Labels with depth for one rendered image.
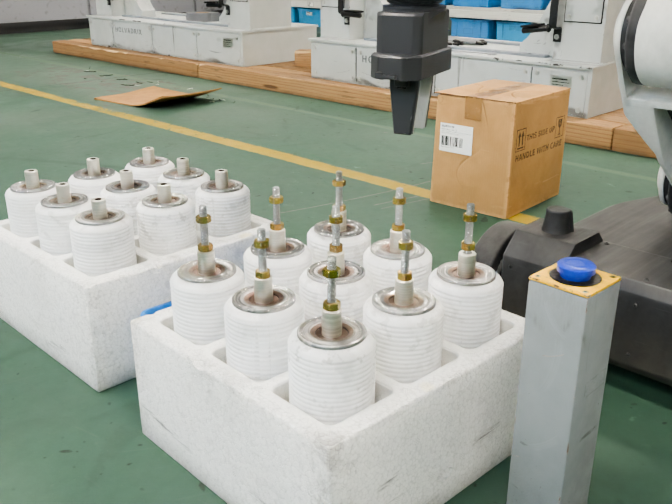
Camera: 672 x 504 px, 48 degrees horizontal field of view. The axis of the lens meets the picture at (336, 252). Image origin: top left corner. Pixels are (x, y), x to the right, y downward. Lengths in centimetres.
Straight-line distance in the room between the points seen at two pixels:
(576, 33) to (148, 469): 234
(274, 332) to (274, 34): 350
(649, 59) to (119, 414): 89
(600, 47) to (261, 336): 226
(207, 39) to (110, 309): 329
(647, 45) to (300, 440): 67
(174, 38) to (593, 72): 258
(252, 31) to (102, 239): 307
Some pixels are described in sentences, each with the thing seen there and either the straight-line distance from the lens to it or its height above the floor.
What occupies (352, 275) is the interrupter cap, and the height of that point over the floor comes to 25.
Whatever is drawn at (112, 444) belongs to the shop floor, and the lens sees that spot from 112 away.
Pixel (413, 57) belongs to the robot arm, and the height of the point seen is 54.
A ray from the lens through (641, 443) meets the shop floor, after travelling 116.
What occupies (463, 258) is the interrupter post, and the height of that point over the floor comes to 28.
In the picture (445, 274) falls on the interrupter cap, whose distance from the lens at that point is 97.
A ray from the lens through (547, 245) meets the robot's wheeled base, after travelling 125.
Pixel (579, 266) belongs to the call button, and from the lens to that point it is 83.
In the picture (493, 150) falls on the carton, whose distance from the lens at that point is 197.
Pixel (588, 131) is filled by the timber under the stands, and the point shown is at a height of 5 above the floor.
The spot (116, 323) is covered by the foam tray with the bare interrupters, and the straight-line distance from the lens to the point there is 121.
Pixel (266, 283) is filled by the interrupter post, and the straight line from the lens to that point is 88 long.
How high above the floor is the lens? 63
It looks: 21 degrees down
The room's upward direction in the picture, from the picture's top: straight up
